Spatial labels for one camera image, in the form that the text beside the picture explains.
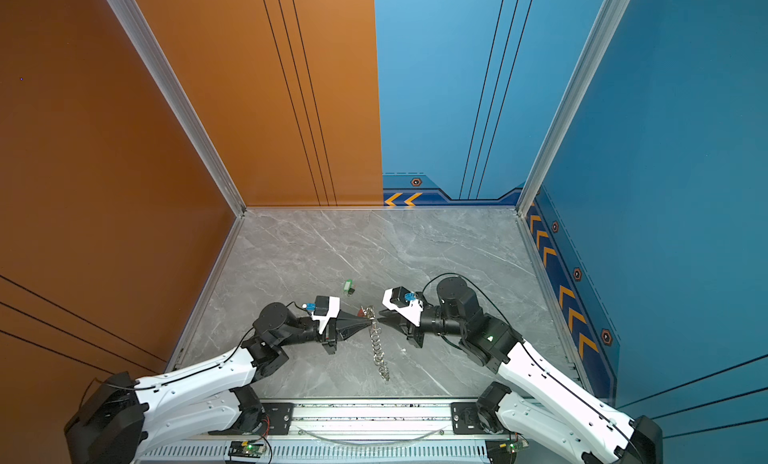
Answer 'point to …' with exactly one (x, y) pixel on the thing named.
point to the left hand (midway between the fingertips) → (369, 320)
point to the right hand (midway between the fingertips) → (380, 315)
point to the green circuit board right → (504, 451)
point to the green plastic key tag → (347, 285)
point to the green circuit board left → (247, 448)
